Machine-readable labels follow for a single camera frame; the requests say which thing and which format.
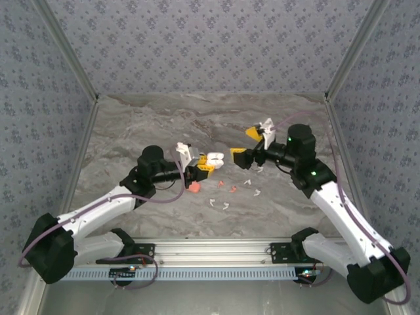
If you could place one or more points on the white earbud charging case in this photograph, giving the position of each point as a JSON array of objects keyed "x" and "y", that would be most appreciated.
[{"x": 216, "y": 161}]

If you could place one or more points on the pink earbud charging case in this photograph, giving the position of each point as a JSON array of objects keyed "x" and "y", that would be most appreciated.
[{"x": 193, "y": 188}]

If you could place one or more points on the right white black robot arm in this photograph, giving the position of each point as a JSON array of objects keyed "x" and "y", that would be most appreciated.
[{"x": 348, "y": 216}]

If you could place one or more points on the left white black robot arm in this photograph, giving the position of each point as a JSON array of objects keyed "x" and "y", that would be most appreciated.
[{"x": 95, "y": 210}]

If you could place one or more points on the small LED circuit board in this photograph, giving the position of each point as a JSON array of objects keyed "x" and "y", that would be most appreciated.
[
  {"x": 308, "y": 273},
  {"x": 123, "y": 274}
]

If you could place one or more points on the aluminium table side rail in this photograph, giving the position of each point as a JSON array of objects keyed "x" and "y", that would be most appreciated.
[
  {"x": 344, "y": 147},
  {"x": 80, "y": 154}
]

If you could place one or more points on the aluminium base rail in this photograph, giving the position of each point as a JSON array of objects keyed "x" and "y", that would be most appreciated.
[{"x": 210, "y": 251}]

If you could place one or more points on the aluminium frame post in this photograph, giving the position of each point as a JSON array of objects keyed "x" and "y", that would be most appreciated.
[
  {"x": 72, "y": 55},
  {"x": 355, "y": 49}
]

